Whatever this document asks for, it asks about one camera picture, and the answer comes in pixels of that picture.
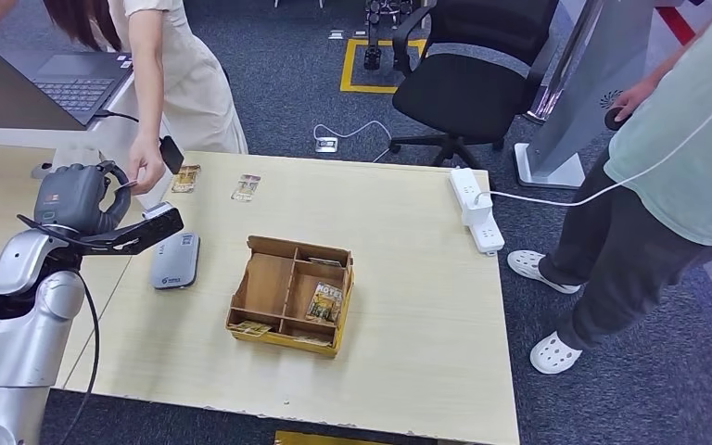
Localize black round hand controller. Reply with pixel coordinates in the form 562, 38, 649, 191
604, 106, 630, 132

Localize black wheeled equipment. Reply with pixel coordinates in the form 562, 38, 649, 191
362, 0, 415, 70

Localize white perforated clog shoe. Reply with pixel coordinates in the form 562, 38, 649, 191
506, 248, 581, 295
528, 330, 583, 375

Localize white charger cable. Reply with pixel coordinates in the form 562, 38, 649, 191
476, 70, 712, 209

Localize white power strip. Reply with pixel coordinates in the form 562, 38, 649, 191
449, 167, 506, 256

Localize wooden compartment box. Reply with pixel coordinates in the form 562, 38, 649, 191
225, 235, 356, 360

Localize black laptop power cable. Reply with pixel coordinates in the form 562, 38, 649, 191
95, 108, 142, 124

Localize black laptop power adapter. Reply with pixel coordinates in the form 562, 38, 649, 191
159, 134, 185, 175

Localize person's right hand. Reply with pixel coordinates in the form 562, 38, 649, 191
610, 80, 661, 124

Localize white crumpled tissue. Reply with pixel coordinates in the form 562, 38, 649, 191
51, 146, 102, 179

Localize black office chair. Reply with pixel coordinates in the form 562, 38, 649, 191
389, 0, 560, 170

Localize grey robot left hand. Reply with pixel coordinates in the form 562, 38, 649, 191
33, 160, 134, 237

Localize white charger plug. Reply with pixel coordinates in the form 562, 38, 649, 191
461, 191, 495, 227

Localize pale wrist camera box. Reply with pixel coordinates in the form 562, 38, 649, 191
142, 202, 176, 221

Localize dark grey laptop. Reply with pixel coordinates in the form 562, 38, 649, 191
0, 25, 134, 132

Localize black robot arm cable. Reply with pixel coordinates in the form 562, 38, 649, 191
55, 273, 101, 445

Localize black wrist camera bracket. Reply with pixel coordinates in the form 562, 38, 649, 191
17, 209, 185, 256

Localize grey card reader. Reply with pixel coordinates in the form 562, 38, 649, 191
148, 231, 201, 291

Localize white reception counter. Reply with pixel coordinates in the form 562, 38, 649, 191
0, 67, 176, 207

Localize white floor cable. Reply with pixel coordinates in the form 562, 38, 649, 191
312, 120, 393, 164

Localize grey metal floor stand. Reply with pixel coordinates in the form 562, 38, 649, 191
514, 0, 655, 190

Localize person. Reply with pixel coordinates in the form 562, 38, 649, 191
0, 0, 249, 197
506, 0, 712, 375

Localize person's left hand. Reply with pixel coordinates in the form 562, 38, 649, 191
127, 133, 167, 197

